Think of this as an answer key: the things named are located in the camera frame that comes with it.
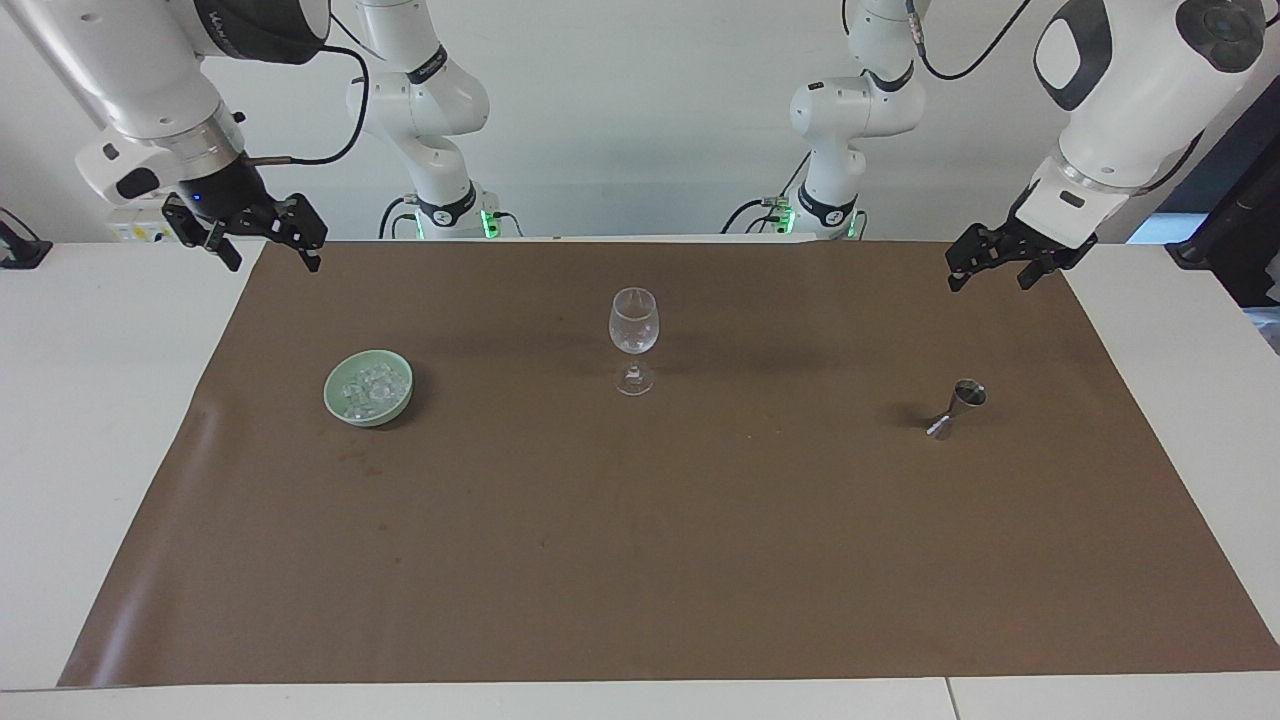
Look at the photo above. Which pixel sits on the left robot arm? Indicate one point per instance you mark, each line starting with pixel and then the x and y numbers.
pixel 1130 90

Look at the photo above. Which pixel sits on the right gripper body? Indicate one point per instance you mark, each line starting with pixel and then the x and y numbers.
pixel 222 195

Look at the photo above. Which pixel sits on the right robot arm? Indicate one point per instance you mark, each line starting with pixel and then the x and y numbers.
pixel 150 80

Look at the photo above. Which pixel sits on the clear ice cubes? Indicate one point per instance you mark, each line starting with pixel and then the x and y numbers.
pixel 370 385

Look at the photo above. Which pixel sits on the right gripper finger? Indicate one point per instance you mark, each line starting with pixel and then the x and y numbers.
pixel 298 225
pixel 212 237

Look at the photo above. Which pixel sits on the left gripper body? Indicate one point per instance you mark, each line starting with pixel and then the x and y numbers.
pixel 1062 252

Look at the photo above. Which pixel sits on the light green bowl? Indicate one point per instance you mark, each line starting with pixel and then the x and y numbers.
pixel 345 405

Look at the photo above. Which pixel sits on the white box with yellow label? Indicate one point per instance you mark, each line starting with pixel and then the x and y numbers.
pixel 135 225

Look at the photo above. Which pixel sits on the black stand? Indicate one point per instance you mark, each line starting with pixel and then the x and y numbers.
pixel 1240 220
pixel 20 250

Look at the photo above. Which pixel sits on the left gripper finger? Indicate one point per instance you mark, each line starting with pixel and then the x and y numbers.
pixel 1038 268
pixel 978 255

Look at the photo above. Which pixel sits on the clear wine glass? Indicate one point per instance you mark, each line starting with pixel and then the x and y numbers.
pixel 634 322

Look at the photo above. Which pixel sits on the silver metal jigger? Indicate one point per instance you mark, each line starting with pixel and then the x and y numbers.
pixel 960 405

